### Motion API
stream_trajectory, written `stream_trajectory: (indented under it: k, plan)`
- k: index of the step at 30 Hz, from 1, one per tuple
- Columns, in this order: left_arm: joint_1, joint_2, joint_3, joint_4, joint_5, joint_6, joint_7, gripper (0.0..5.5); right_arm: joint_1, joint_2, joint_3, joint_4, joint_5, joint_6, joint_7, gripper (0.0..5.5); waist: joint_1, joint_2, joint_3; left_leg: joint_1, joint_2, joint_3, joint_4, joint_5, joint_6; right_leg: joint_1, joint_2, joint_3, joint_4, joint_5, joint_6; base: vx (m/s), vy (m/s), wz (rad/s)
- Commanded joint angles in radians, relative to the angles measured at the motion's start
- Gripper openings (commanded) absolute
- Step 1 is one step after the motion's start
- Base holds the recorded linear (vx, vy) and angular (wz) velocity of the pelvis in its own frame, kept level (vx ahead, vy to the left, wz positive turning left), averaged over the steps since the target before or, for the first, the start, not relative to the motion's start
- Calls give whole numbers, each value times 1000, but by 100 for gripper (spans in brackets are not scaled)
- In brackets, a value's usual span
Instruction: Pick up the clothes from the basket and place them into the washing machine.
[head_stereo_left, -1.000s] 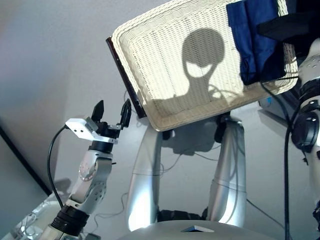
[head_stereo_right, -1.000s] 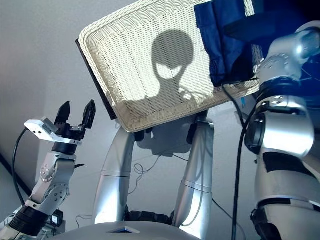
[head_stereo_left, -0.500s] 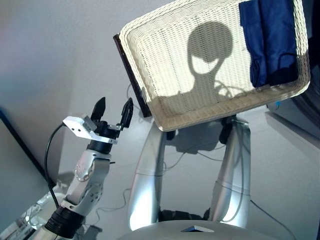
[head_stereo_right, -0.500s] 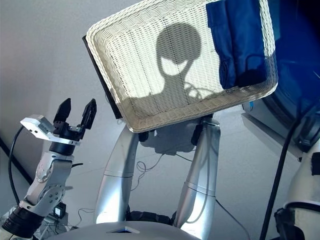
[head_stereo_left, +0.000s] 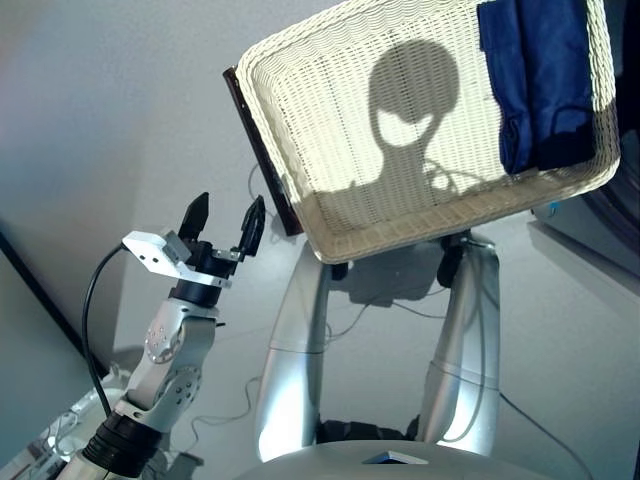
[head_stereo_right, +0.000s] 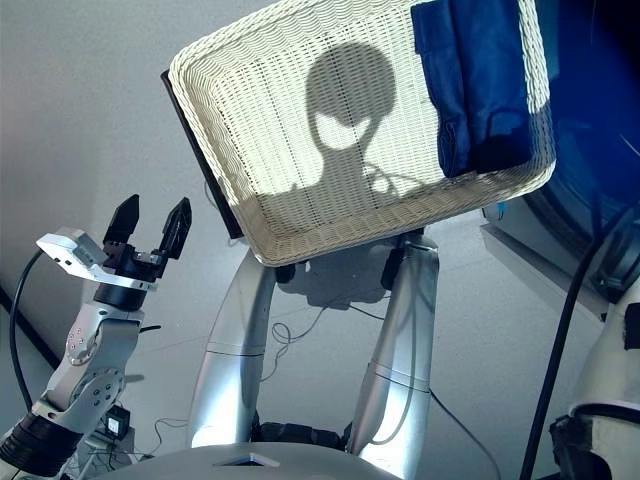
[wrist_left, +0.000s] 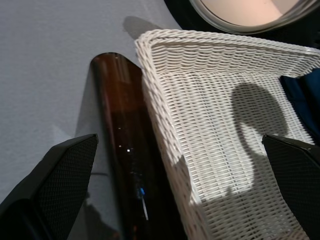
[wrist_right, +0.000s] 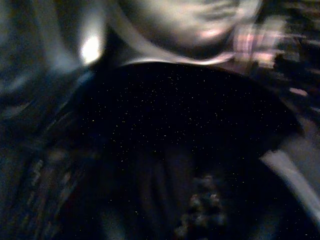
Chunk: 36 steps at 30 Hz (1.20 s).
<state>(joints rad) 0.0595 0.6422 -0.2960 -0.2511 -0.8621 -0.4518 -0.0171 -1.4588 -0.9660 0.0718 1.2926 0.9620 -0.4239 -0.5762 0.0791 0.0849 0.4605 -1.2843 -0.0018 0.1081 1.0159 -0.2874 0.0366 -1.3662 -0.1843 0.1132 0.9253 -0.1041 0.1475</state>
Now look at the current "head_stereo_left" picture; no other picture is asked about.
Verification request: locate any grey washing machine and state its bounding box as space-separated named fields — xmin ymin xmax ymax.
xmin=529 ymin=0 xmax=640 ymax=291

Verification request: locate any silver robot leg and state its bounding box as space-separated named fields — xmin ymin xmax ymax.
xmin=254 ymin=242 xmax=334 ymax=464
xmin=417 ymin=234 xmax=502 ymax=459

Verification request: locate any black floor cable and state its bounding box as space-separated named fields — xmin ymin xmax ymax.
xmin=498 ymin=393 xmax=595 ymax=475

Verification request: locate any silver robot torso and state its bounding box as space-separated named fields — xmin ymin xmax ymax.
xmin=234 ymin=439 xmax=591 ymax=480

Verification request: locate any thin floor wire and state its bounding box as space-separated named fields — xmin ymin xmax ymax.
xmin=189 ymin=159 xmax=451 ymax=454

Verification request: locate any pale woven basket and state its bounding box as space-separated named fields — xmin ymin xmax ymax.
xmin=234 ymin=0 xmax=622 ymax=265

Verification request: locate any navy blue garment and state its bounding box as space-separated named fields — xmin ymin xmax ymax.
xmin=475 ymin=0 xmax=599 ymax=176

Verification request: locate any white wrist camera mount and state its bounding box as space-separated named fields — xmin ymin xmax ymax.
xmin=121 ymin=228 xmax=234 ymax=290

